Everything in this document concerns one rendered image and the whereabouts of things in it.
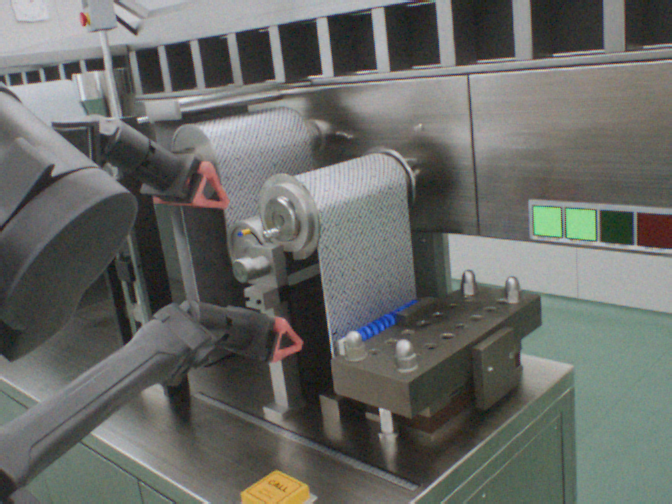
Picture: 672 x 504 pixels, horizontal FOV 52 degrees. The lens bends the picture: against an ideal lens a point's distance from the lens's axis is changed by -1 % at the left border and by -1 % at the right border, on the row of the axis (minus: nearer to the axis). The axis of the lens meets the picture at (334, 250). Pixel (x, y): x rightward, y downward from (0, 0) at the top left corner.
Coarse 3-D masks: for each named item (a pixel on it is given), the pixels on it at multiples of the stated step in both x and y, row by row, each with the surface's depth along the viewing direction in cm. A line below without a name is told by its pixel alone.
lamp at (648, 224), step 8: (640, 216) 108; (648, 216) 107; (656, 216) 106; (664, 216) 105; (640, 224) 108; (648, 224) 107; (656, 224) 107; (664, 224) 106; (640, 232) 109; (648, 232) 108; (656, 232) 107; (664, 232) 106; (640, 240) 109; (648, 240) 108; (656, 240) 107; (664, 240) 106
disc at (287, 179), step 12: (276, 180) 116; (288, 180) 114; (264, 192) 119; (300, 192) 113; (312, 204) 112; (312, 216) 113; (264, 228) 122; (312, 228) 113; (312, 240) 114; (288, 252) 119; (300, 252) 117; (312, 252) 115
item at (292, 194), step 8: (400, 168) 130; (280, 184) 115; (272, 192) 116; (280, 192) 115; (288, 192) 114; (296, 192) 113; (264, 200) 118; (296, 200) 113; (264, 208) 119; (296, 208) 113; (304, 208) 112; (304, 216) 112; (264, 224) 120; (304, 224) 113; (304, 232) 114; (272, 240) 120; (296, 240) 115; (304, 240) 114; (288, 248) 118; (296, 248) 116
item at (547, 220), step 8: (536, 208) 120; (544, 208) 119; (552, 208) 118; (560, 208) 117; (536, 216) 121; (544, 216) 120; (552, 216) 118; (560, 216) 117; (536, 224) 121; (544, 224) 120; (552, 224) 119; (560, 224) 118; (536, 232) 121; (544, 232) 120; (552, 232) 119; (560, 232) 118
